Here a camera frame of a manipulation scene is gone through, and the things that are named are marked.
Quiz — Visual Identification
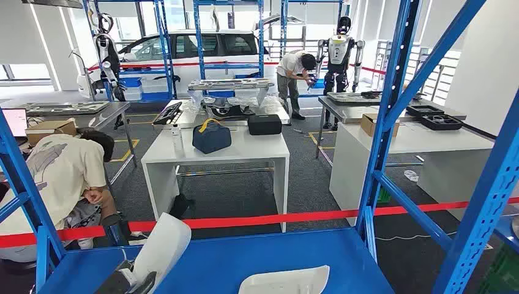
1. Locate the white car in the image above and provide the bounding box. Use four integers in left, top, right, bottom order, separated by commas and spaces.
77, 29, 285, 100

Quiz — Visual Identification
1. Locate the plastic wrapped part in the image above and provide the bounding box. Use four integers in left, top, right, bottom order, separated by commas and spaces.
200, 95, 260, 121

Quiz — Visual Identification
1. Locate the clear plastic bottle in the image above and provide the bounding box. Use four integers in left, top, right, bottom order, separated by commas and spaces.
171, 123, 184, 152

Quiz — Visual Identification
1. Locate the red barrier tape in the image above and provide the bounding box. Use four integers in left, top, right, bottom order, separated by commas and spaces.
0, 198, 519, 249
87, 59, 387, 77

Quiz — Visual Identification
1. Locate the grey metal tray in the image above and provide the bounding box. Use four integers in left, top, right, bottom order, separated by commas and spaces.
24, 100, 111, 117
326, 91, 384, 105
187, 78, 275, 92

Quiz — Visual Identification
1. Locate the dark blue bag yellow handle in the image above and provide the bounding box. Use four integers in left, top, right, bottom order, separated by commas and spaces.
192, 118, 233, 155

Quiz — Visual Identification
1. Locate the white curved trim part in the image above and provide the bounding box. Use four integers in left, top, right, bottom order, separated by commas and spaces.
238, 265, 330, 294

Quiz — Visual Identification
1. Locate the white floor cable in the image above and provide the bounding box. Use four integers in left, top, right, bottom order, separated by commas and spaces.
375, 230, 459, 243

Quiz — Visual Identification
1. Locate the white metal railing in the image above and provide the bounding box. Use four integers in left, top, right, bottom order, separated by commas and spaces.
371, 38, 462, 107

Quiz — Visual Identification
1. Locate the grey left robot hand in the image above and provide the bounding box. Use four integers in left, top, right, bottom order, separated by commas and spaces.
129, 271, 158, 294

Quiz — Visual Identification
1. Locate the black white humanoid robot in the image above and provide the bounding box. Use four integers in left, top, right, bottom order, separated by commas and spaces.
91, 13, 127, 102

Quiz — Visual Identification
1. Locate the silver humanoid robot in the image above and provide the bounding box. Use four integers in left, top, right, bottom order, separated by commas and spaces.
314, 16, 366, 132

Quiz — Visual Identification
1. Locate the person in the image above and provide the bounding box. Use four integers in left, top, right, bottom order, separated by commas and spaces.
276, 49, 318, 121
0, 129, 118, 264

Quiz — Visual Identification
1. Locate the black moulded tray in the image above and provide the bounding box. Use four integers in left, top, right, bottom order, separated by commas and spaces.
419, 114, 465, 132
406, 104, 446, 119

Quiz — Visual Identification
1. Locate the open laptop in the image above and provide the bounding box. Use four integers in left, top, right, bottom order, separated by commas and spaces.
0, 108, 29, 139

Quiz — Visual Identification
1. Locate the large white table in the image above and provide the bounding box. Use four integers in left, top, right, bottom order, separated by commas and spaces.
329, 120, 496, 227

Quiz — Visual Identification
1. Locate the cardboard box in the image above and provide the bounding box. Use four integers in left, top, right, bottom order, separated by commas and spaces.
360, 113, 401, 138
24, 119, 78, 148

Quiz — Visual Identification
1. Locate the black foam tray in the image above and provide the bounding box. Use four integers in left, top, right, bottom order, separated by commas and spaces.
152, 100, 184, 126

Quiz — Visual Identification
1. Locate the black hard case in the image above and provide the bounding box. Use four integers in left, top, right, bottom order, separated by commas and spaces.
247, 114, 283, 137

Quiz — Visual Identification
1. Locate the steel table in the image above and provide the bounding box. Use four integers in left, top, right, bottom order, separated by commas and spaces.
315, 95, 468, 168
18, 101, 139, 186

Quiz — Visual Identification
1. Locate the black topped stanchion post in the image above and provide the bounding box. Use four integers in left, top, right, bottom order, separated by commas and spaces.
101, 214, 132, 247

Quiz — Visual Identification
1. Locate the black bag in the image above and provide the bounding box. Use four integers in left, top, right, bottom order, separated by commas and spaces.
168, 193, 196, 221

